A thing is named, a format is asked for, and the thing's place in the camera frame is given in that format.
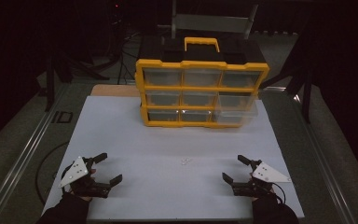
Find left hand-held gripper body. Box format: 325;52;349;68
59;156;111;199

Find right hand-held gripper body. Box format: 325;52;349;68
231;161;292;198

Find pulled-out clear plastic drawer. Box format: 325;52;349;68
213;92;259;126

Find yellow and black drawer organizer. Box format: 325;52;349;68
134;36;270;129

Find person's right hand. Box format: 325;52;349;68
251;189;277;203

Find person's left hand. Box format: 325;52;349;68
63;185;93;203

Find wooden board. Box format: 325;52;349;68
90;84;142;98

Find black stand legs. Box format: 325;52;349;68
36;52;110;113
259;18;315;124

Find set of closed clear drawers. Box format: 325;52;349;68
143;68;264;123

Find left hand-held gripper cable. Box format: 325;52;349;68
60;166;71;194

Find hand-held gripper cable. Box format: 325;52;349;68
60;166;71;194
271;182;287;204

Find right hand-held gripper cable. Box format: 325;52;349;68
271;182;287;204

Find black floor cable loop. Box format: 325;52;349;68
34;141;71;205

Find aluminium floor rail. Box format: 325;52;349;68
287;92;358;224
0;83;73;224

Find bundle of black cables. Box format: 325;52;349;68
105;18;145;86

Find grey metal chair frame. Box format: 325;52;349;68
158;0;259;41

